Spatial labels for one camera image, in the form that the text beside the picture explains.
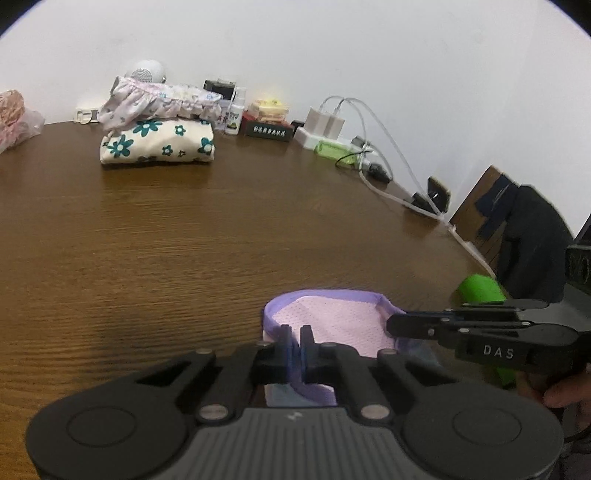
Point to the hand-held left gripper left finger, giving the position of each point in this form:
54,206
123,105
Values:
282,353

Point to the green roll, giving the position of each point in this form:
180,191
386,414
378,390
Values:
480,288

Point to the white round speaker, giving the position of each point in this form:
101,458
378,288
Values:
145,71

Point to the clear plastic bag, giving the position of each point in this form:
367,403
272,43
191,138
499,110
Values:
14,120

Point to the dark blue cloth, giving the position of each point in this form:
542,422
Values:
496,198

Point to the folded teal flower cloth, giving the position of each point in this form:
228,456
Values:
152,147

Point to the clear green bottle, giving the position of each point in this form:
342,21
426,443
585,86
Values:
334,150

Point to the black adapter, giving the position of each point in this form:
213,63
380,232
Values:
379,172

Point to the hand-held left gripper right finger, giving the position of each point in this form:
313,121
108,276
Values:
308,353

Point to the person's right hand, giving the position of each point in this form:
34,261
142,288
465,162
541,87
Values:
561,394

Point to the black jacket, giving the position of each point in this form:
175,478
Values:
535,240

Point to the white power strip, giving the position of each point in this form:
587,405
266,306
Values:
304,136

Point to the pink and blue garment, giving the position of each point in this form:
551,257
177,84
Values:
332,318

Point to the dark red box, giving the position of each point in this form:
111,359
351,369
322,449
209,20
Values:
268,131

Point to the ruffled floral cloth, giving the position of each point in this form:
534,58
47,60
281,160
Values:
161,104

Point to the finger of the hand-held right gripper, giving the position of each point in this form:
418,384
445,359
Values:
425,333
425,318

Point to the black phone holder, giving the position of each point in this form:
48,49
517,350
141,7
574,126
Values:
438,194

